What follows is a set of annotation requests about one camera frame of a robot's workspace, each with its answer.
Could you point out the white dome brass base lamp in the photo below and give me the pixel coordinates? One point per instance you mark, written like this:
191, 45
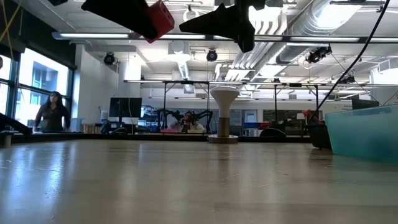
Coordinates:
224, 99

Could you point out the person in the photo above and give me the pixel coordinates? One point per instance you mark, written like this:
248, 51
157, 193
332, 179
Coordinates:
187, 123
53, 115

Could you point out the black computer monitor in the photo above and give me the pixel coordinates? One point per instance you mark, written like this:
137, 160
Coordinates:
124, 107

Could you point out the large office window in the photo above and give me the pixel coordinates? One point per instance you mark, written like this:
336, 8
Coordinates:
40, 77

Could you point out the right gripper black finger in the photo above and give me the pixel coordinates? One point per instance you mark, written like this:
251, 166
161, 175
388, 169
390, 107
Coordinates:
230, 23

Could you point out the coral red wall charger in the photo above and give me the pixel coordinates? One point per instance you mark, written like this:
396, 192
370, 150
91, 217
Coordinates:
161, 20

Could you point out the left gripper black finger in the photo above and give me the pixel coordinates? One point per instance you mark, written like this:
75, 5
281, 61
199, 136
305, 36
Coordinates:
124, 14

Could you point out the black mesh basket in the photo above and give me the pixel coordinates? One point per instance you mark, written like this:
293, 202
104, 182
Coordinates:
318, 137

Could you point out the long ceiling light bar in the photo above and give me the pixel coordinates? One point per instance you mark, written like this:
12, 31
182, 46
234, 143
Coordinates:
93, 35

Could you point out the background black gantry frame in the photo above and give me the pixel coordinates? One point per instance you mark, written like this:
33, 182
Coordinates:
164, 99
275, 102

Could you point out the blue storage bin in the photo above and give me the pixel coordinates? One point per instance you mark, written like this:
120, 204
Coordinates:
252, 125

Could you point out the red desk lamp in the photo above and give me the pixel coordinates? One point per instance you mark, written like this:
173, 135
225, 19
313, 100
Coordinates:
308, 112

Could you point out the background black robot arm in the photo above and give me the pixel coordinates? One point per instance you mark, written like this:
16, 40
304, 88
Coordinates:
168, 116
202, 115

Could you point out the teal translucent plastic bin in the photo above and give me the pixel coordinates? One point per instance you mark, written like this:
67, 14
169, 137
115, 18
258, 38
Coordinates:
363, 137

